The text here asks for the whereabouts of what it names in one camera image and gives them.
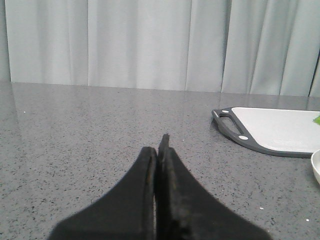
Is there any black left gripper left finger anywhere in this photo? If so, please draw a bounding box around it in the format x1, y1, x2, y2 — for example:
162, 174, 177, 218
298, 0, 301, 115
49, 147, 157, 240

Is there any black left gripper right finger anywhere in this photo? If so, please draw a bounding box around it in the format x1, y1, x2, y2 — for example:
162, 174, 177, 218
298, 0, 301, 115
156, 134, 271, 240

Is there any green lettuce leaf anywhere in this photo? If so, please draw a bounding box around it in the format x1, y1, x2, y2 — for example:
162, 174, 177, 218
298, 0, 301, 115
313, 116, 320, 125

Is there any white cutting board grey rim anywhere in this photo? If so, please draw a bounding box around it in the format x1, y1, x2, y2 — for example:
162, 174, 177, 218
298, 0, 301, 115
211, 107, 320, 158

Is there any white round plate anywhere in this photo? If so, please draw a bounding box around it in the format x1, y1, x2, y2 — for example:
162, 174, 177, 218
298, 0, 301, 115
310, 149, 320, 184

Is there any white pleated curtain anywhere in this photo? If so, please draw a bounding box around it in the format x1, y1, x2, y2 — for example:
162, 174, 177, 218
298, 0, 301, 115
0, 0, 320, 97

